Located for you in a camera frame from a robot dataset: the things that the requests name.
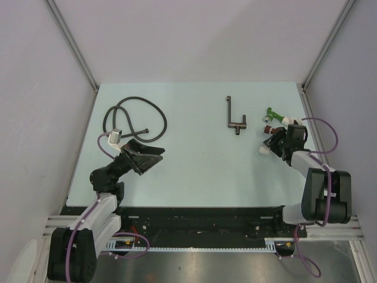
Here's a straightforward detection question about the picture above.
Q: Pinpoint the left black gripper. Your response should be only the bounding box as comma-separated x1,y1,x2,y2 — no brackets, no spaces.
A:
107,139,164,180

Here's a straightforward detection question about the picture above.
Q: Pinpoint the dark red brass faucet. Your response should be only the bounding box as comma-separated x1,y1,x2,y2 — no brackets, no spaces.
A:
263,125,285,135

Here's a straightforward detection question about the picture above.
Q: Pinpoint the white plastic elbow fitting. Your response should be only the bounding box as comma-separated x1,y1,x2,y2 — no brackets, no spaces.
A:
259,146,270,155

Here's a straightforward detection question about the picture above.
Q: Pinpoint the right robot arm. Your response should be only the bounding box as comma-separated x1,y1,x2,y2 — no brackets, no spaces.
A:
262,124,352,236

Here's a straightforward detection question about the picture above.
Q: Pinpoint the green faucet with elbow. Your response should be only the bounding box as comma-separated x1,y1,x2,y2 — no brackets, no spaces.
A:
263,107,295,126

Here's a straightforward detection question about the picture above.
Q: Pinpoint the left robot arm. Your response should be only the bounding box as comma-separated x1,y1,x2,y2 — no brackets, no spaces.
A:
47,139,165,282

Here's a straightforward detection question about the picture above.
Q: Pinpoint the dark metal faucet spout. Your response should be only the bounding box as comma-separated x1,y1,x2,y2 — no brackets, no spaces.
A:
226,96,247,136

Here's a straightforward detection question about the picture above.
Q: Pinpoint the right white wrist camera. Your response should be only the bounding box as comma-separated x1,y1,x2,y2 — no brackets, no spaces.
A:
290,118,304,126

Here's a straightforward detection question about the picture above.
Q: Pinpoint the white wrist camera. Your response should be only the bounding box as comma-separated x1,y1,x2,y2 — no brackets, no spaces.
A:
108,129,122,150
290,118,304,126

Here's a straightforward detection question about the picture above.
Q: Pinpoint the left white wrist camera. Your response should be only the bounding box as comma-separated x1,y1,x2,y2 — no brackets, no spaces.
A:
108,129,122,150

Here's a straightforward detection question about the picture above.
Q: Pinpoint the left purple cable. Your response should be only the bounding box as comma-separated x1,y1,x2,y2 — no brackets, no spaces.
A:
65,133,151,282

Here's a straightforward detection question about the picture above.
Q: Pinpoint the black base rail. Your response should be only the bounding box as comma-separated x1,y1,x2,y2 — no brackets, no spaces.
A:
60,206,344,248

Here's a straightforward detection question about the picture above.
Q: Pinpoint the white slotted cable duct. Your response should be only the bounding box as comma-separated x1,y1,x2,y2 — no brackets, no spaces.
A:
98,239,295,256

